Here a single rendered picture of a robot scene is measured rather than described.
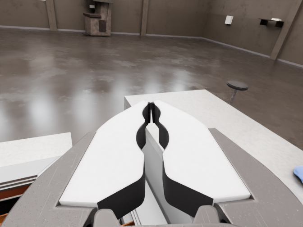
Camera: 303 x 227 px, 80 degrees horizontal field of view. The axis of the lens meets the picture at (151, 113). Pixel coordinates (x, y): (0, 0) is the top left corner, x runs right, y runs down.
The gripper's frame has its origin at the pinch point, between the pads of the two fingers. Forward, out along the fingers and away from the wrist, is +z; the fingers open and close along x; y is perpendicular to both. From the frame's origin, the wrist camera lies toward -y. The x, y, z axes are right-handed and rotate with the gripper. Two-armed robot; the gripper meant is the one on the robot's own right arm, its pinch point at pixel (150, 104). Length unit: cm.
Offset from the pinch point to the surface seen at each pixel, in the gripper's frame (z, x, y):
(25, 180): 41, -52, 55
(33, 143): 73, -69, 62
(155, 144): 46, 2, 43
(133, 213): 30, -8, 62
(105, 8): 963, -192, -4
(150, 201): 33, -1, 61
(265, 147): 48, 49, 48
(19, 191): 40, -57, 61
